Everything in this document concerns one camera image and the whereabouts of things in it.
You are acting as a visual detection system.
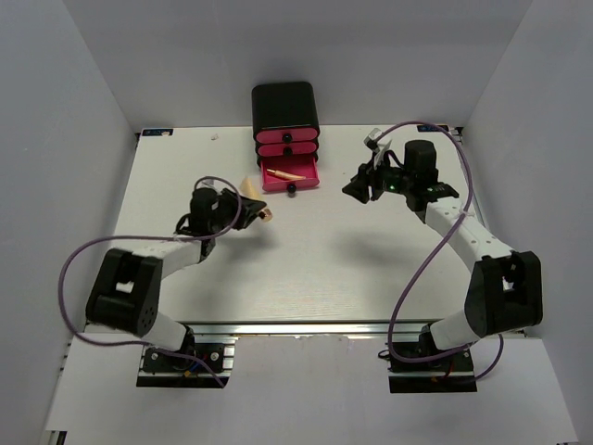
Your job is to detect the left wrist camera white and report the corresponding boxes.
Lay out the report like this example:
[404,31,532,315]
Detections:
[194,176,218,190]

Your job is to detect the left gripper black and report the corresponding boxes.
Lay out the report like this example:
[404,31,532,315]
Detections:
[208,187,266,234]

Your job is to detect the black drawer cabinet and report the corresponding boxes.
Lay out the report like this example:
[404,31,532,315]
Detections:
[251,81,319,135]

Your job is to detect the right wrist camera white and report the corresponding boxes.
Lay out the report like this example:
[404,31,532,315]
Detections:
[363,128,391,170]

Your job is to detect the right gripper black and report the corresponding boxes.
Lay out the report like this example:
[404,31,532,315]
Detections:
[342,152,414,204]

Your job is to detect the gold concealer tube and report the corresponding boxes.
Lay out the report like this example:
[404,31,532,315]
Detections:
[265,169,307,181]

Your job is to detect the left blue table label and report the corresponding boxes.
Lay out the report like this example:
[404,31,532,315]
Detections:
[141,128,173,137]

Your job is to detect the pink drawer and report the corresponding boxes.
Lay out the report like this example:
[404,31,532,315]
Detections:
[256,140,318,158]
[259,154,320,194]
[255,127,319,145]

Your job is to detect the beige foundation bottle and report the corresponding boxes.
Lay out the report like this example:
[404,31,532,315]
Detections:
[239,176,273,223]

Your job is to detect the right blue table label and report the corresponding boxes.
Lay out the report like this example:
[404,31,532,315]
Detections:
[416,124,449,133]

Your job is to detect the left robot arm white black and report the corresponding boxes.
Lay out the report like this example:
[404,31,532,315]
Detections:
[85,187,267,370]

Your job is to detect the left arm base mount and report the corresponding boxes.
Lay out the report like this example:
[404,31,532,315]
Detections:
[136,330,234,389]

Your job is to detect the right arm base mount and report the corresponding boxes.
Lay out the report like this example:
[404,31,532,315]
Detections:
[377,329,477,394]

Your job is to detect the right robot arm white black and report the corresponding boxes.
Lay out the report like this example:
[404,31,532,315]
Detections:
[343,138,543,370]

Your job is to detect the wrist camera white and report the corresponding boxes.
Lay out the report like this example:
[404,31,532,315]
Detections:
[194,176,218,190]
[363,128,391,170]

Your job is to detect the blue table label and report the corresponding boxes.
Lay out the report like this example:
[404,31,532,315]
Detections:
[141,128,173,137]
[416,124,449,133]

